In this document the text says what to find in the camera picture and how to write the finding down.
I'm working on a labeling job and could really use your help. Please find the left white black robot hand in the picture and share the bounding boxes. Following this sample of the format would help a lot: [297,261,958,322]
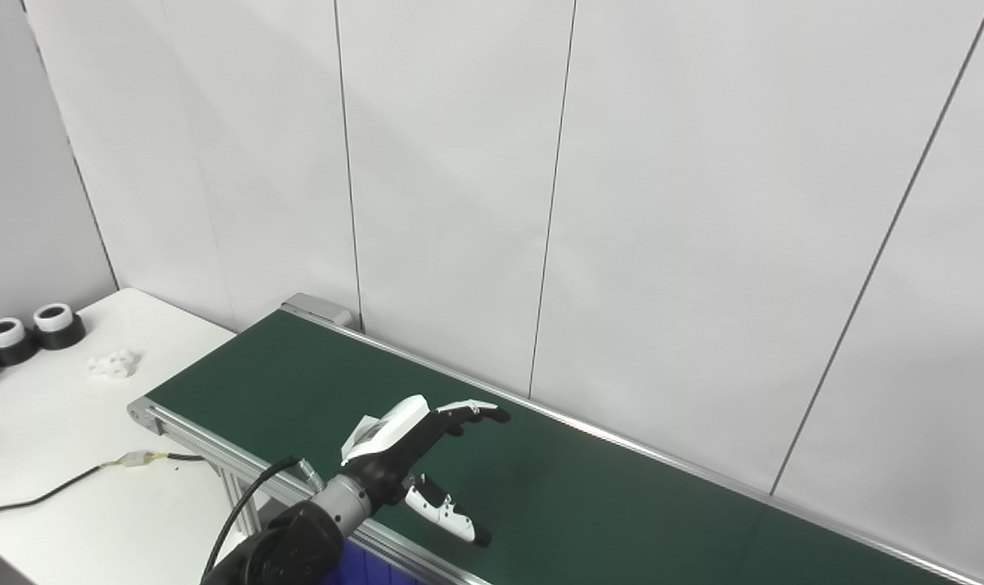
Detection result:
[341,394,513,549]

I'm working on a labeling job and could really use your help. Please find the blue plastic bin white parts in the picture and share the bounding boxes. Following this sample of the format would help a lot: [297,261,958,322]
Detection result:
[321,540,427,585]

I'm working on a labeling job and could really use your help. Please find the grey conveyor motor housing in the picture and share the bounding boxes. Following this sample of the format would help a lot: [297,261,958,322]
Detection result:
[280,292,356,331]

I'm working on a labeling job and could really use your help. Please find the small white plastic part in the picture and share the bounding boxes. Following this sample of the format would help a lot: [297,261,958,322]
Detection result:
[85,348,141,381]

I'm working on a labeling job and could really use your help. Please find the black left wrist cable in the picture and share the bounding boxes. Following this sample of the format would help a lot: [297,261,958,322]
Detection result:
[202,455,323,585]

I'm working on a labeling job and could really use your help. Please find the green conveyor belt aluminium frame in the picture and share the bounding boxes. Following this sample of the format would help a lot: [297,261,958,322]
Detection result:
[128,307,984,585]

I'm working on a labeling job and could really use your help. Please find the black table cable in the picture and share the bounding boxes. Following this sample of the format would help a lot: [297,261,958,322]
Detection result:
[0,452,208,526]

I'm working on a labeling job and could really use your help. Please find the black white ring part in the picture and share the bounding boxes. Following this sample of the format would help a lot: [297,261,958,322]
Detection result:
[33,302,86,351]
[0,317,39,367]

